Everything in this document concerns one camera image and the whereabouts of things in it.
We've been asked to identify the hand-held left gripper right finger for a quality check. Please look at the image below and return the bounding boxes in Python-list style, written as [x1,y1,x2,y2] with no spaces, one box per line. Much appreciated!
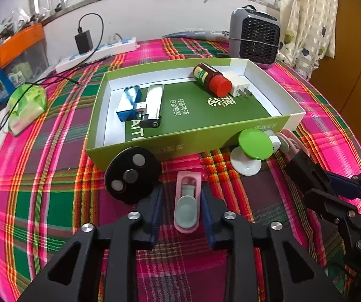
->
[201,185,346,302]

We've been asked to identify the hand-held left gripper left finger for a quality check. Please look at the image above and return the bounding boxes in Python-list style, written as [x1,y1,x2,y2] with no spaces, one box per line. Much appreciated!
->
[18,185,163,302]

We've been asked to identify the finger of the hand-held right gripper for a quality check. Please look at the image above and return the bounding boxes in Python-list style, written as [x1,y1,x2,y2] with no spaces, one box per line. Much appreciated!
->
[324,168,361,224]
[286,149,361,252]

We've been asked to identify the pink clip with teal pads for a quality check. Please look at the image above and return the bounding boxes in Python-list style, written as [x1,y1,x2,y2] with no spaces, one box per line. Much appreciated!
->
[173,170,202,235]

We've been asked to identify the black round magnet disc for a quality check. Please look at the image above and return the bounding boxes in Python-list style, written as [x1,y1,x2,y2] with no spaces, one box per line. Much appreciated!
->
[104,147,162,204]

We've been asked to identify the pink cable clip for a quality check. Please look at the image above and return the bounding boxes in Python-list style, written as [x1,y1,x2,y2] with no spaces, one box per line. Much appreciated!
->
[276,130,304,161]

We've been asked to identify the small white round cap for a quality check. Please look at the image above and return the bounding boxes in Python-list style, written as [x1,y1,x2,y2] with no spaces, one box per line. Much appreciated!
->
[268,135,282,152]

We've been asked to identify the green cardboard box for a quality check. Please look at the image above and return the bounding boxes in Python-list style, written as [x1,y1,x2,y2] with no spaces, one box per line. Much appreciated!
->
[85,57,306,171]

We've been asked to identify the blue translucent usb reader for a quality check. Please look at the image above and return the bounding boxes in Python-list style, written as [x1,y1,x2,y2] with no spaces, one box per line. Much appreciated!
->
[116,86,148,122]

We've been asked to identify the white charger plug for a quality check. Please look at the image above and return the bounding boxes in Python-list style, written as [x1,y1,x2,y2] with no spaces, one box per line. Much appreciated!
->
[223,71,253,100]

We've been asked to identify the brown bottle with red cap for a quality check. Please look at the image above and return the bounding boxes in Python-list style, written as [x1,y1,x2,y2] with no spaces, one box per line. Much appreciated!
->
[193,63,233,96]

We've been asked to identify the plaid tablecloth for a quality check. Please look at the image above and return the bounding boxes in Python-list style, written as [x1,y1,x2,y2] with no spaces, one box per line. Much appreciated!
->
[0,38,361,302]

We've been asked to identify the wooden cabinet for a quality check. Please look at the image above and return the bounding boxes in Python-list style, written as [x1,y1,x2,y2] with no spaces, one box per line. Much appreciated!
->
[309,0,361,167]

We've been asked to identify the grey small fan heater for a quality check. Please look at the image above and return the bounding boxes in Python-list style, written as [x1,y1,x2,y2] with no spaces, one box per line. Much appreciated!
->
[229,5,282,70]

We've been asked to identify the patterned curtain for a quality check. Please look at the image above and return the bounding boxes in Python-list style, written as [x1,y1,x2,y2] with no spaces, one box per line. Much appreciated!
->
[276,0,338,80]

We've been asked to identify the green tissue packet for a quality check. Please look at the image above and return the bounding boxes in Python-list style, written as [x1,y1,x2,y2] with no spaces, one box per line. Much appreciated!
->
[8,83,47,137]

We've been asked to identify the white power strip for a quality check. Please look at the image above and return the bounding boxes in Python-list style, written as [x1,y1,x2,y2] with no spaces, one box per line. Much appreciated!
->
[55,37,137,73]

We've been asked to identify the grey patterned cloth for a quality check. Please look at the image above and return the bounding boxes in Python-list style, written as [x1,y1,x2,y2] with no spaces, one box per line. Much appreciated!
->
[161,28,231,42]

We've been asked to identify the clear bin with orange lid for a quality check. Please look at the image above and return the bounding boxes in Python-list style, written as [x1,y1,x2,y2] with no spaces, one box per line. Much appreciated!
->
[0,23,49,79]

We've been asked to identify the black power adapter with cable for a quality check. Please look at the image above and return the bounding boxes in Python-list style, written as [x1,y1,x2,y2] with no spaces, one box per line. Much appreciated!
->
[0,13,112,133]

